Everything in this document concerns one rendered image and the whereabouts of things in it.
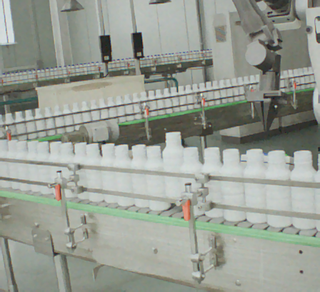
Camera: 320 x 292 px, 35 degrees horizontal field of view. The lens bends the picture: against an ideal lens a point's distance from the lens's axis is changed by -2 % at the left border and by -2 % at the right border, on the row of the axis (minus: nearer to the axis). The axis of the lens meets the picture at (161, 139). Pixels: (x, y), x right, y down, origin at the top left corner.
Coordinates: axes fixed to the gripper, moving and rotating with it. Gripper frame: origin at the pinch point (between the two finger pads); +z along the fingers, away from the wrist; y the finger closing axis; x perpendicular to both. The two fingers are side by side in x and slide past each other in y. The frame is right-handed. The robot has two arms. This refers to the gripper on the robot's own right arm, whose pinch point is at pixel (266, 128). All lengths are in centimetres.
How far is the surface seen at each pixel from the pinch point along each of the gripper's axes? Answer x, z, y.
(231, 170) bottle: -19.7, 12.8, 2.6
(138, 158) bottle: -18.9, 11.1, -26.5
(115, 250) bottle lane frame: -14, 37, -36
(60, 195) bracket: -26, 23, -49
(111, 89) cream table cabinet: 271, -86, -343
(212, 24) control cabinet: 470, -226, -356
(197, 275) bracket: -20.4, 37.6, -3.3
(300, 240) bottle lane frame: -17.9, 26.7, 20.1
